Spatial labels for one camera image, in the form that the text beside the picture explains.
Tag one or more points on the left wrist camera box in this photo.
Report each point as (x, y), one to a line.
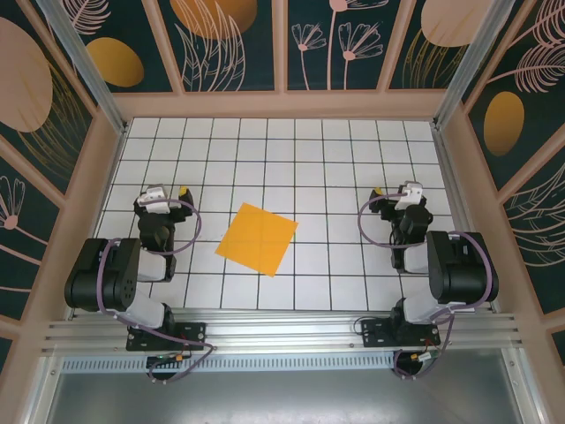
(152, 199)

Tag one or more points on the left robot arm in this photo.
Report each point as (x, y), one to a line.
(101, 274)

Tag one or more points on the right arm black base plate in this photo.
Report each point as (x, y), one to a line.
(375, 335)

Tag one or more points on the small board with orange connector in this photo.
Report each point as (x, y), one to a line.
(176, 358)
(424, 355)

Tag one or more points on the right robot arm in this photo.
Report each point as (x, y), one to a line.
(463, 269)

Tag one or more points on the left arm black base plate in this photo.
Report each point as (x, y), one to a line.
(194, 335)

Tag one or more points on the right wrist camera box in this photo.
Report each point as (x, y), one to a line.
(408, 196)

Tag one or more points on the grey metal sheet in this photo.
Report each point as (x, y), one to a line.
(282, 397)

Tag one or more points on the aluminium corner post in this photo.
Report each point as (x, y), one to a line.
(472, 66)
(90, 66)

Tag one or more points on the aluminium frame bar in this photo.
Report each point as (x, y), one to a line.
(525, 388)
(37, 393)

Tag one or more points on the orange square paper sheet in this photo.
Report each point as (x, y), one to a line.
(256, 240)

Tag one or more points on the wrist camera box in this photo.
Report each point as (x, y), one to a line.
(408, 196)
(152, 199)

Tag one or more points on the long aluminium mounting rail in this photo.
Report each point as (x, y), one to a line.
(282, 329)

